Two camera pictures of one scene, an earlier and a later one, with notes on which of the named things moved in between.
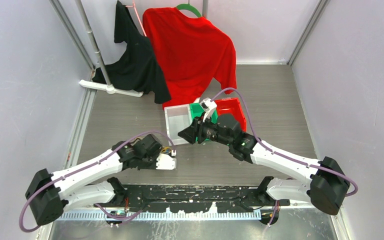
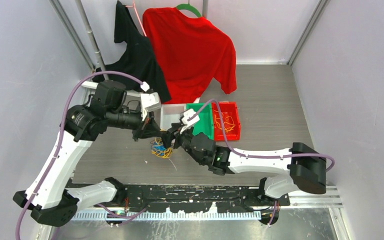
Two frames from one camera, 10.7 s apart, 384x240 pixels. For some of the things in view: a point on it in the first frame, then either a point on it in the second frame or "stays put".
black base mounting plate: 197,198 stays put
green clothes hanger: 188,6 stays put
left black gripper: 153,166 -> 149,128
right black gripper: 189,133 -> 168,136
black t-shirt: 137,70 stays put
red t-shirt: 193,53 stays put
